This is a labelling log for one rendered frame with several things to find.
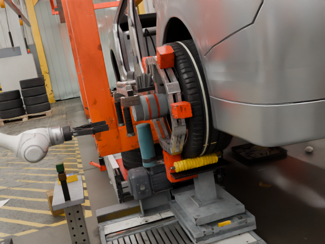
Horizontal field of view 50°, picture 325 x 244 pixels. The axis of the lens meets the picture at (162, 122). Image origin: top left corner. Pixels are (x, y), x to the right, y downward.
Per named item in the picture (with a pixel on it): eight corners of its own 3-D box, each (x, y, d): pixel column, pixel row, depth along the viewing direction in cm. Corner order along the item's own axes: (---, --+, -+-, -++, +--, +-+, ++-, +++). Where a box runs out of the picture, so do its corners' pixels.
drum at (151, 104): (174, 116, 193) (170, 91, 190) (137, 124, 188) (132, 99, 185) (168, 114, 206) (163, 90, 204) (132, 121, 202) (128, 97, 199)
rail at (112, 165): (129, 194, 256) (124, 166, 252) (117, 197, 254) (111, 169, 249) (101, 135, 492) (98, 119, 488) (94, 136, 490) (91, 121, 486)
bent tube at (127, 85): (163, 83, 177) (160, 63, 175) (126, 91, 172) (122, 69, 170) (155, 83, 193) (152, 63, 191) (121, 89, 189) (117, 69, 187)
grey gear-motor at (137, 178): (198, 207, 237) (190, 158, 230) (138, 224, 227) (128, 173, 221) (189, 198, 254) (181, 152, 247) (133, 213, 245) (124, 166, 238)
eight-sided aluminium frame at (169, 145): (191, 160, 177) (174, 52, 167) (179, 163, 176) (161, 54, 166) (164, 140, 229) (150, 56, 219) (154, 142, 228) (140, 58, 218)
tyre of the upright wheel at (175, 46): (208, 156, 230) (250, 139, 166) (174, 165, 224) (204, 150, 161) (182, 64, 241) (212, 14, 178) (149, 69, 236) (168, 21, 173)
